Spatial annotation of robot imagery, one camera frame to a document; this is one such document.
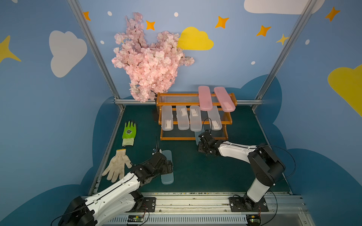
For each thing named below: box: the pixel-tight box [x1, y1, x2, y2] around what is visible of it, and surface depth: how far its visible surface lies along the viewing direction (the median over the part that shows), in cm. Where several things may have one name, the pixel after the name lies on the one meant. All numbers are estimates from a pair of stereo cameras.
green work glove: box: [122, 120, 137, 147], surface depth 105 cm
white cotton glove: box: [101, 149, 133, 183], surface depth 90 cm
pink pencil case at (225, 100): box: [213, 86, 236, 113], surface depth 86 cm
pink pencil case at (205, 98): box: [197, 85, 213, 112], surface depth 87 cm
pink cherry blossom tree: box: [111, 12, 195, 103], surface depth 72 cm
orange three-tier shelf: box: [156, 92, 238, 141], surface depth 93 cm
